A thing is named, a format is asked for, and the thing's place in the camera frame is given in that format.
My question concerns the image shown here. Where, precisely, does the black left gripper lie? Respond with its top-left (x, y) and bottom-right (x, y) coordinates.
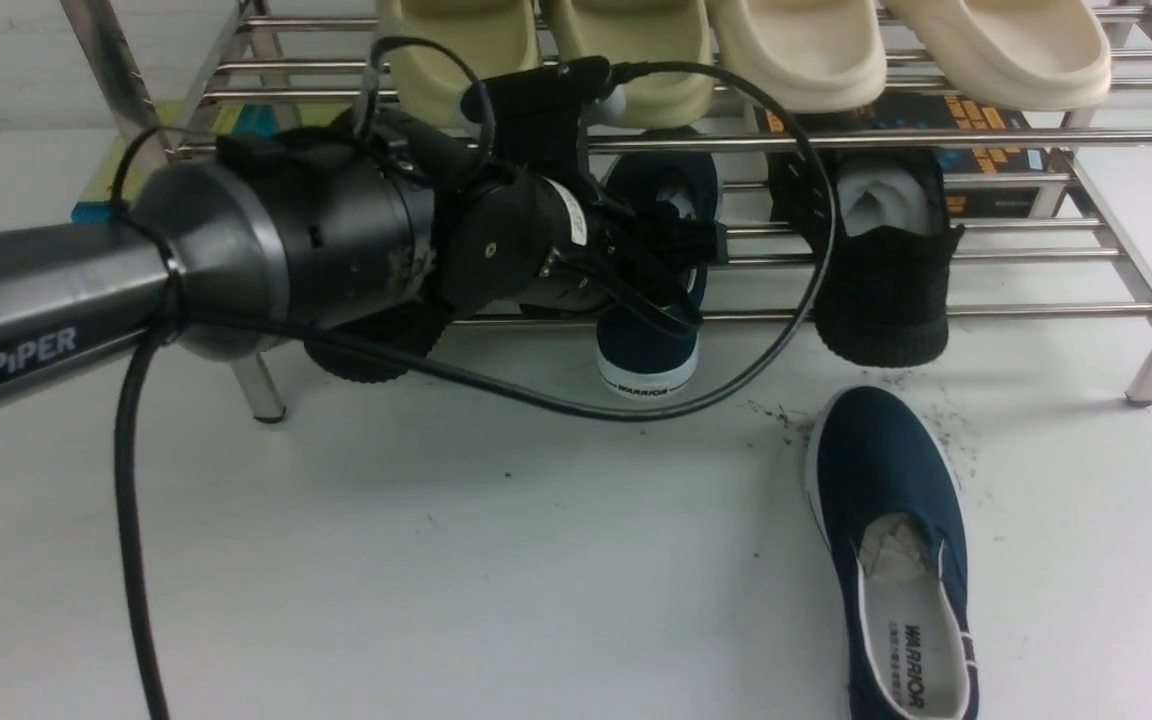
top-left (433, 168), bottom-right (728, 313)

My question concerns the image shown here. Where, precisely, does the navy canvas shoe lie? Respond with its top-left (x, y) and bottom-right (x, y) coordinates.
top-left (594, 150), bottom-right (723, 400)
top-left (804, 386), bottom-right (980, 719)

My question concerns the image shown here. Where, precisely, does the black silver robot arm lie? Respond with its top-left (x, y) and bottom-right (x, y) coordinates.
top-left (0, 109), bottom-right (726, 406)

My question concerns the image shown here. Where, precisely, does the stainless steel shoe rack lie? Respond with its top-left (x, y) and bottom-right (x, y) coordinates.
top-left (61, 1), bottom-right (1152, 407)

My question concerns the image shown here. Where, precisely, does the right green foam slipper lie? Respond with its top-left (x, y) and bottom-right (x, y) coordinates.
top-left (539, 1), bottom-right (713, 129)

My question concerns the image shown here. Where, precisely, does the green foam slipper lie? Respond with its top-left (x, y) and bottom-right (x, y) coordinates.
top-left (376, 1), bottom-right (541, 129)
top-left (539, 1), bottom-right (713, 129)

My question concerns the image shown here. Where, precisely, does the right black knit sneaker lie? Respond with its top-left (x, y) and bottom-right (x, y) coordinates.
top-left (767, 147), bottom-right (965, 369)

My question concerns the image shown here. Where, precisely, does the black knit sneaker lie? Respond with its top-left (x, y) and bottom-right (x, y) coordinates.
top-left (767, 147), bottom-right (965, 369)
top-left (302, 300), bottom-right (457, 384)

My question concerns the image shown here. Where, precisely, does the left cream foam slipper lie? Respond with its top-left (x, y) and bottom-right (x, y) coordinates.
top-left (707, 1), bottom-right (888, 114)

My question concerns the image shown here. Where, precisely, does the cream foam slipper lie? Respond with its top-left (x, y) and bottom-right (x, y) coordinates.
top-left (882, 1), bottom-right (1112, 111)
top-left (707, 1), bottom-right (888, 114)

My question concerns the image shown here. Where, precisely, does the left black knit sneaker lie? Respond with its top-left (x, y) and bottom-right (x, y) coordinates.
top-left (302, 300), bottom-right (457, 384)

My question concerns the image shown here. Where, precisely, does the left green foam slipper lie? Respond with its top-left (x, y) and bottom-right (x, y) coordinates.
top-left (376, 1), bottom-right (541, 129)

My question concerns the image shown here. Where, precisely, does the black orange book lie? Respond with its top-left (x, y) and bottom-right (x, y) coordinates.
top-left (796, 91), bottom-right (1047, 218)

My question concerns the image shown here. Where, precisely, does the right cream foam slipper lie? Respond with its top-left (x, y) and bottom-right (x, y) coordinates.
top-left (882, 1), bottom-right (1112, 111)

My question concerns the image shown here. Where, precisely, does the blue yellow book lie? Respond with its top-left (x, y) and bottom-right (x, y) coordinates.
top-left (70, 106), bottom-right (276, 223)

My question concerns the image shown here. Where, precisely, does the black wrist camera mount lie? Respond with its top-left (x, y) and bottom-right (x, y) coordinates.
top-left (457, 56), bottom-right (626, 181)

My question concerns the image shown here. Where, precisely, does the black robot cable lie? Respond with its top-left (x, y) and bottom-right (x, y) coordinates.
top-left (112, 36), bottom-right (839, 720)

